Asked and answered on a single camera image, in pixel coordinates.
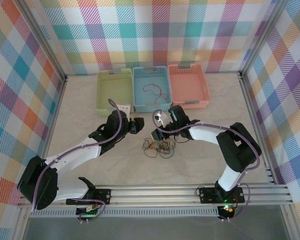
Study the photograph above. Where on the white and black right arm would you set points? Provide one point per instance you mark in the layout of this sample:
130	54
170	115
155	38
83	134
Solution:
205	133

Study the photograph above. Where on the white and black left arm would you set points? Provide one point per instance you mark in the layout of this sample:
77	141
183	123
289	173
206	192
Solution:
72	155

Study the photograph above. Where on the pink perforated plastic basket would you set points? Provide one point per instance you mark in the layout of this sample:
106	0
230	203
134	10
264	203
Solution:
187	85

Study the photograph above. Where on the green perforated plastic basket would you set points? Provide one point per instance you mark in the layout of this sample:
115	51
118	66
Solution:
112	87

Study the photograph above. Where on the blue perforated plastic basket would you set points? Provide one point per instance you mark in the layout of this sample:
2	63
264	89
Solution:
150	77

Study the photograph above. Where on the green controller board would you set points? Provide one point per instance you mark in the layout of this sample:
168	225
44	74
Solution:
227	209
88	210

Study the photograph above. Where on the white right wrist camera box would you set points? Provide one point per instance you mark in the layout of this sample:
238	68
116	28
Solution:
160	117

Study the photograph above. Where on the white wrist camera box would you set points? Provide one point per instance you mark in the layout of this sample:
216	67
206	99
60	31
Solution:
123	108
160	117

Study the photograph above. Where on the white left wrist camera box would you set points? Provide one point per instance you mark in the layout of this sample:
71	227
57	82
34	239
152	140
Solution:
123	108

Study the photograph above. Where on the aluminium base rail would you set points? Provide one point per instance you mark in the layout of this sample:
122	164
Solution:
152	195

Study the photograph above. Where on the aluminium side rail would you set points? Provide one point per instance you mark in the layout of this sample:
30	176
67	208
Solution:
258	125
52	117

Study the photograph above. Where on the aluminium frame post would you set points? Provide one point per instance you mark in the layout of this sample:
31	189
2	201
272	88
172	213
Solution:
45	42
261	40

